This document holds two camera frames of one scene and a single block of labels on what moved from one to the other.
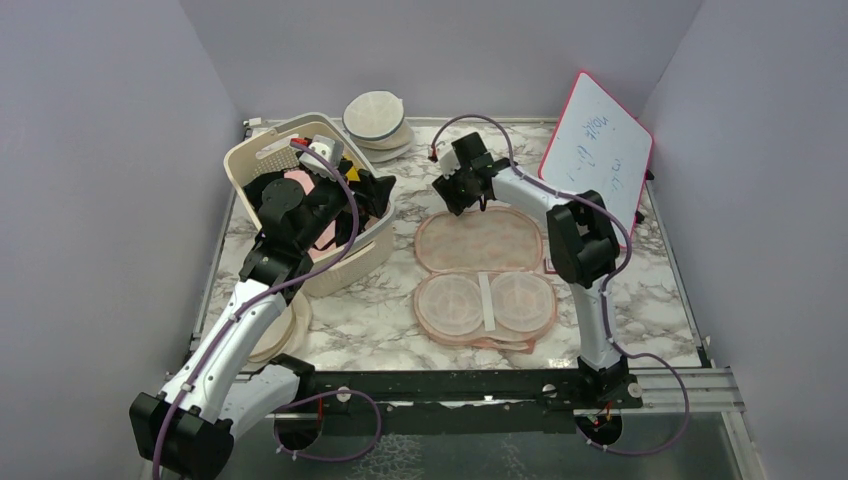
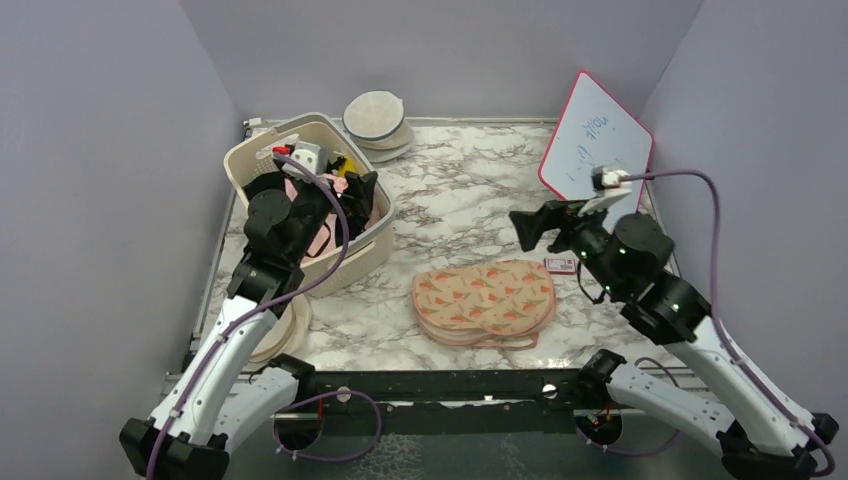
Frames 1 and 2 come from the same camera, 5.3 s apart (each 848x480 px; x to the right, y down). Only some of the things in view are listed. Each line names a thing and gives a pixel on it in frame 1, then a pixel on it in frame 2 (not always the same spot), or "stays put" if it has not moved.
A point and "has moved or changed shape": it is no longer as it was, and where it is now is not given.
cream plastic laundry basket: x=268 y=150 stays put
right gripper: x=444 y=188 -> x=531 y=224
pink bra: x=327 y=242 stays put
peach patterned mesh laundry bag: x=479 y=284 has moved or changed shape
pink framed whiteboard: x=599 y=148 stays put
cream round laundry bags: x=289 y=333 stays put
